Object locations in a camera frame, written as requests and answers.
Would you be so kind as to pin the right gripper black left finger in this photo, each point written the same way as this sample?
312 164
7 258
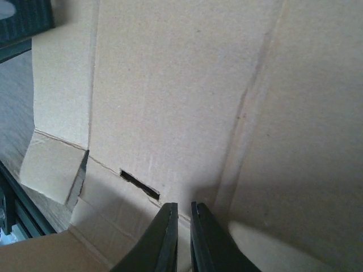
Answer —
157 249

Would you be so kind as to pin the black aluminium frame rail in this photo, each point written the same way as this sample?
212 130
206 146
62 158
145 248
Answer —
19 212

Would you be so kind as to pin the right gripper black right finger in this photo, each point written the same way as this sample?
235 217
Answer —
212 248

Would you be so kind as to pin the cardboard box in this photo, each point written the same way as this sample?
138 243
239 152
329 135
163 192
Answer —
253 108

